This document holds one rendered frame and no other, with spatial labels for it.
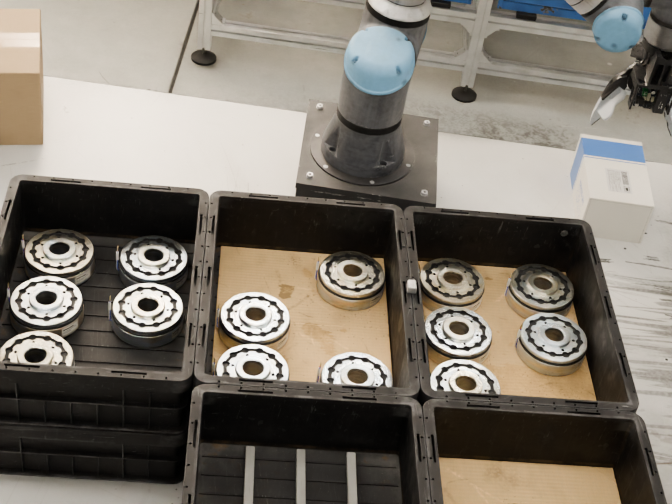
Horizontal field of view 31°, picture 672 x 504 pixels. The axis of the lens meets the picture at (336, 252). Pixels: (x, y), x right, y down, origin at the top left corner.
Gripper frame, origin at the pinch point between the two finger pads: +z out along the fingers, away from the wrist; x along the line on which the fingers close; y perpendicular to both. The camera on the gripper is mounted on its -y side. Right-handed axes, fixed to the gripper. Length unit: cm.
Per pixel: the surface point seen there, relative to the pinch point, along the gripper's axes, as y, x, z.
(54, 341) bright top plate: 70, -88, 2
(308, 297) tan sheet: 51, -54, 5
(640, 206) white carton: 10.1, 3.5, 9.7
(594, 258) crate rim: 42.2, -11.3, -3.6
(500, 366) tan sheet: 60, -25, 5
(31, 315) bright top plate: 65, -93, 2
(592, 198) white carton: 10.1, -5.4, 9.4
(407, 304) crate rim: 60, -40, -5
